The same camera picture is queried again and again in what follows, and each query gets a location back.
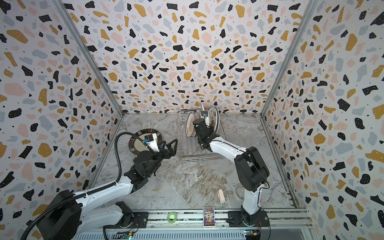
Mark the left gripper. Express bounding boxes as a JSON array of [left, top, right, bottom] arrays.
[[145, 139, 177, 179]]

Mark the dark rimmed cream plate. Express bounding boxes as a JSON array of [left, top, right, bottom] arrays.
[[128, 128, 163, 156]]

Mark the black white striped plate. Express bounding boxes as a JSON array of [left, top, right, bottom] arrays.
[[199, 103, 205, 111]]

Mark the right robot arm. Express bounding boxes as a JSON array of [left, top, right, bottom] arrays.
[[193, 119, 270, 226]]

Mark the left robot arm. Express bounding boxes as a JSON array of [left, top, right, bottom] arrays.
[[21, 139, 178, 240]]

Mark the fruit patterned white plate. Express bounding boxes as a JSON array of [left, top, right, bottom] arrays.
[[208, 107, 220, 133]]

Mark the pink eraser block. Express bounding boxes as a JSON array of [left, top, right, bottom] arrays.
[[218, 189, 226, 204]]

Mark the green tape roll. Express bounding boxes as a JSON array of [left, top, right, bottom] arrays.
[[167, 212, 178, 224]]

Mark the colourful card pack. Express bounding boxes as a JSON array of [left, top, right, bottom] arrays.
[[203, 207, 216, 227]]

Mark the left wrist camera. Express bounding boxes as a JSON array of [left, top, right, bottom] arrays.
[[144, 133, 160, 153]]

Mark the wire dish rack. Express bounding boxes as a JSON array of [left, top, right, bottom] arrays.
[[176, 109, 229, 164]]

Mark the black corrugated cable conduit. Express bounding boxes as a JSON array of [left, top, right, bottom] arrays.
[[20, 131, 151, 240]]

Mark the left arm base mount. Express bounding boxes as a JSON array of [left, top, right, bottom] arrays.
[[106, 212, 149, 231]]

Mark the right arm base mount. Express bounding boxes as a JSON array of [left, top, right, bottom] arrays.
[[227, 210, 270, 228]]

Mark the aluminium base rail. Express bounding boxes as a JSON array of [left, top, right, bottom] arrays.
[[74, 209, 317, 240]]

